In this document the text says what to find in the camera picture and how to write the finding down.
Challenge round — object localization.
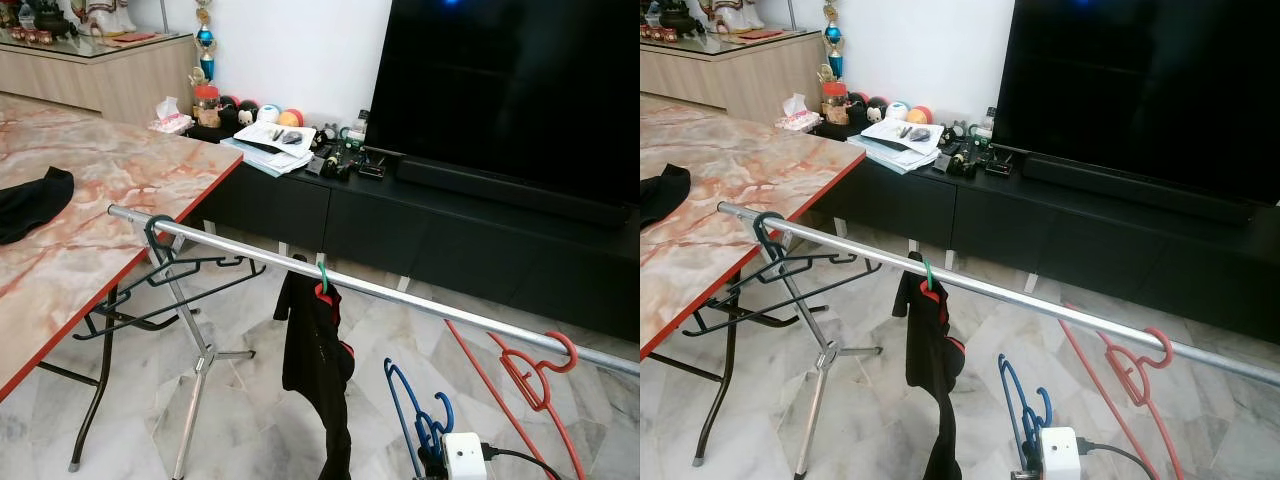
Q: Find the light wood sideboard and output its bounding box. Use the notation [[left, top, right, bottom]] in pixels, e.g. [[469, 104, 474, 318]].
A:
[[0, 30, 196, 126], [640, 28, 826, 111]]

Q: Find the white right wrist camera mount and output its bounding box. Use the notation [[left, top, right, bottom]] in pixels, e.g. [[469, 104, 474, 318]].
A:
[[442, 432, 488, 480], [1040, 427, 1083, 480]]

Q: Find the black soundbar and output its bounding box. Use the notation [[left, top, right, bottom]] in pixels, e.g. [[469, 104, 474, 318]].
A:
[[395, 155, 633, 229], [1020, 152, 1256, 226]]

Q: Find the stack of papers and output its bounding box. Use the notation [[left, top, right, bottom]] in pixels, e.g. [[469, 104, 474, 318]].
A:
[[862, 117, 946, 174], [222, 120, 319, 179]]

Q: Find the tissue pack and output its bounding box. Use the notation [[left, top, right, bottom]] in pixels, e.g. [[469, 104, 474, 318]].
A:
[[778, 92, 823, 133], [150, 96, 196, 136]]

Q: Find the black flat television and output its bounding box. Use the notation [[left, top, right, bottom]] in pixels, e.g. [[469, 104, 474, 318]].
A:
[[993, 0, 1280, 201], [365, 0, 641, 206]]

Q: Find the silver metal clothes rail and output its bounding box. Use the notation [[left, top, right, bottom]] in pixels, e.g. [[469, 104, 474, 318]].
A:
[[107, 205, 641, 480], [716, 202, 1280, 480]]

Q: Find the red plastic hanger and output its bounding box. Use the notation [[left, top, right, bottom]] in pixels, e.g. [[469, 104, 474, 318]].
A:
[[445, 320, 586, 480], [1058, 305, 1191, 480]]

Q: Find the black TV console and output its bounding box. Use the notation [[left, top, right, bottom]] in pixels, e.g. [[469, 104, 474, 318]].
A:
[[185, 125, 641, 346], [805, 120, 1280, 346]]

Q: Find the blue and gold trophy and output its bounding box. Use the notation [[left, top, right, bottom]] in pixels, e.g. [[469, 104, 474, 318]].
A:
[[822, 0, 846, 81], [193, 0, 218, 83]]

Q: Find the marble top folding table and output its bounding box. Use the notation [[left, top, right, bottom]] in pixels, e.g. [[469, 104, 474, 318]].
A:
[[0, 95, 244, 473], [640, 95, 868, 466]]

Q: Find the blue plastic hanger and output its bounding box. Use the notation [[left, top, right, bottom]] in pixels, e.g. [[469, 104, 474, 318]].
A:
[[384, 358, 456, 476], [997, 353, 1053, 471]]

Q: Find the white porcelain figurine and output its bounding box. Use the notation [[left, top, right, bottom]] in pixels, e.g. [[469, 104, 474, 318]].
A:
[[698, 0, 766, 36], [70, 0, 136, 39]]

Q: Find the plain black garment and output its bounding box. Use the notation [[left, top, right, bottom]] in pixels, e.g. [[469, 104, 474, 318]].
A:
[[640, 163, 693, 231], [0, 167, 76, 246]]

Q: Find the black plastic hanger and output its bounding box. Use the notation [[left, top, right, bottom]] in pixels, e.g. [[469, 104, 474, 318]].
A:
[[752, 212, 886, 286], [145, 213, 251, 291], [683, 225, 886, 338], [72, 225, 269, 341]]

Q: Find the dark incense pot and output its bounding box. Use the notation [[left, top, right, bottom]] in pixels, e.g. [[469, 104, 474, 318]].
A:
[[22, 0, 69, 41], [655, 0, 701, 36]]

